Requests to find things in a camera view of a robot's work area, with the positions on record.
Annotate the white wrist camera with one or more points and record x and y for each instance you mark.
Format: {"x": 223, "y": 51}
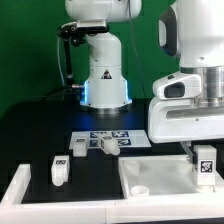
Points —
{"x": 178, "y": 86}

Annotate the white U-shaped fence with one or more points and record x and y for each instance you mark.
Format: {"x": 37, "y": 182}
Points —
{"x": 154, "y": 208}

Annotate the white tag sheet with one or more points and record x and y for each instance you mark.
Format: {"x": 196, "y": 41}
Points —
{"x": 125, "y": 138}

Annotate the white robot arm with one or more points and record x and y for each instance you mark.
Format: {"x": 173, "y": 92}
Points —
{"x": 192, "y": 30}

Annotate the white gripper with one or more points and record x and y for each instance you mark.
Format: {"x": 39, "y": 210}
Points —
{"x": 180, "y": 120}

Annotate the white square tabletop part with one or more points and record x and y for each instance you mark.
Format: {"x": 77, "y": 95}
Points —
{"x": 163, "y": 175}

